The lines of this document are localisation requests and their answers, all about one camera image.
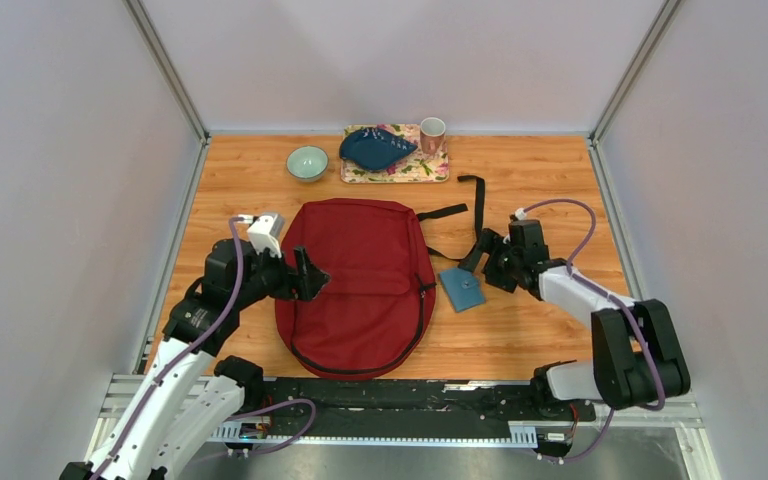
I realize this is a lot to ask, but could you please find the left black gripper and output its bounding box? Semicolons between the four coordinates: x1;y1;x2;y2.
233;240;330;309

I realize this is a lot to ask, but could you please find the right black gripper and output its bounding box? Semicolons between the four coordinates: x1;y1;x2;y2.
458;228;522;294

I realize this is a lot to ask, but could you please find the blue wallet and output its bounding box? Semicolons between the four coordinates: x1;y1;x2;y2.
439;267;486;313

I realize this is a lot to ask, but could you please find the red backpack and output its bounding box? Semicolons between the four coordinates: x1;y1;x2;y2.
275;198;468;380

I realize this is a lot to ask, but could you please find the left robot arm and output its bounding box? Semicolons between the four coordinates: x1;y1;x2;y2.
61;239;330;479

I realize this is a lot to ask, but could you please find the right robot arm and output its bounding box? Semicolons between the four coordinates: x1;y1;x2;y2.
441;220;691;419

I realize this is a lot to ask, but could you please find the floral tray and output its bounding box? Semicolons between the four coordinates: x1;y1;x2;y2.
341;124;449;183

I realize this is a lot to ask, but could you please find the light green bowl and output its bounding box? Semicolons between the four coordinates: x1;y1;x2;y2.
286;145;329;182

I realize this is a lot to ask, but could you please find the pink mug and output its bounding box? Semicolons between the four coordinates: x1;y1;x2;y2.
419;117;447;156

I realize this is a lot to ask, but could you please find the dark blue leaf plate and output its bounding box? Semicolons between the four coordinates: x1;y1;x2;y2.
339;127;418;171

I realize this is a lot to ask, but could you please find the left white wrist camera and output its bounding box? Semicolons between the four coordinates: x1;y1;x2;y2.
237;212;285;258

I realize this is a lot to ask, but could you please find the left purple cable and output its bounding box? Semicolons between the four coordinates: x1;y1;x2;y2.
89;215;318;480

